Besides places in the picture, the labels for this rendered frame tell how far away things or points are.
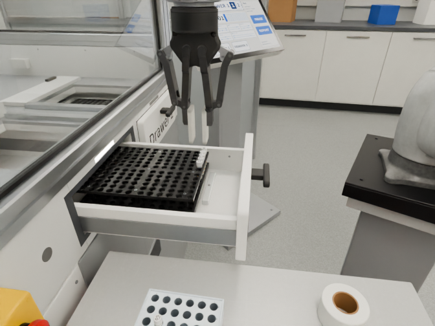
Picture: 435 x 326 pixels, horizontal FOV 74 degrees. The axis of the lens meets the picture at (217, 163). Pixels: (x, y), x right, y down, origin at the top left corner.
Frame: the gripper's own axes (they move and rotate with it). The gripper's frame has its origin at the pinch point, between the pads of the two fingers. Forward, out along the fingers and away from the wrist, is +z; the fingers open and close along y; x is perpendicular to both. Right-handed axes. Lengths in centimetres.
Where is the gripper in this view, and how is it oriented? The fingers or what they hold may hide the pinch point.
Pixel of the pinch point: (198, 125)
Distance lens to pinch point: 55.9
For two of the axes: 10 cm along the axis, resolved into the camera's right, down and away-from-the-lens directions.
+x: 1.3, -5.1, 8.5
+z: 0.0, 8.5, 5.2
